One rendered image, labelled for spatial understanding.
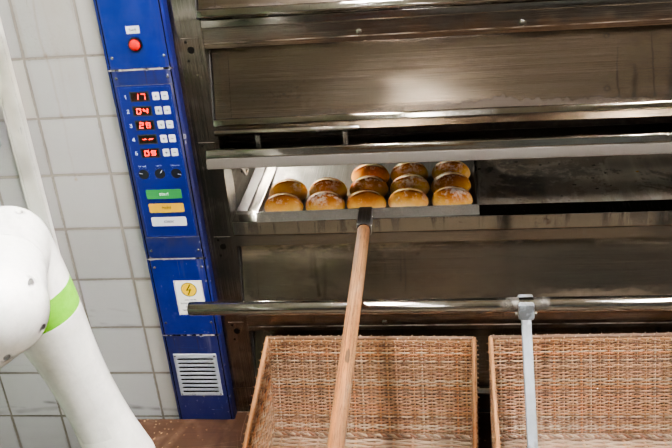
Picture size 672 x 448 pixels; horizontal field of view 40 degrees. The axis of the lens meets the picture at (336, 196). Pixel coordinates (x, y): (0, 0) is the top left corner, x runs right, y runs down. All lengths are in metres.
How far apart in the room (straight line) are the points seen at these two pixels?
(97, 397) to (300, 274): 1.00
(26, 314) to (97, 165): 1.19
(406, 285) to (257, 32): 0.74
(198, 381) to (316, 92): 0.90
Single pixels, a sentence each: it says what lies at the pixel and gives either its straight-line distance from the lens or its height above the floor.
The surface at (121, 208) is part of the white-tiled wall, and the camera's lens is 2.40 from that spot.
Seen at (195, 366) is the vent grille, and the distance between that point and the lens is 2.57.
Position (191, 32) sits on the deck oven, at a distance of 2.17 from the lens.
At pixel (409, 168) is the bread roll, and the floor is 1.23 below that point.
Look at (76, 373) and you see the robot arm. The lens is 1.46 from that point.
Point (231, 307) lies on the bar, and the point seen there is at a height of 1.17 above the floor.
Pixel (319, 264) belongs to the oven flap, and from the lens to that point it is 2.37.
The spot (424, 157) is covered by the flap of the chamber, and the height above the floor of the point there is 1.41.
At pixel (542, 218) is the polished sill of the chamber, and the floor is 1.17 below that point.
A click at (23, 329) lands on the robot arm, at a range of 1.22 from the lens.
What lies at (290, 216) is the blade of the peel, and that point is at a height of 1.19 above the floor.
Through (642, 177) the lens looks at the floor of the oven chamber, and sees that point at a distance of 2.47.
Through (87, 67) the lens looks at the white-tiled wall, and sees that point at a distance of 2.27.
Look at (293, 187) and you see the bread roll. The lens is 2.37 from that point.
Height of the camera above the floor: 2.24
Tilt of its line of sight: 26 degrees down
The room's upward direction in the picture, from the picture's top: 6 degrees counter-clockwise
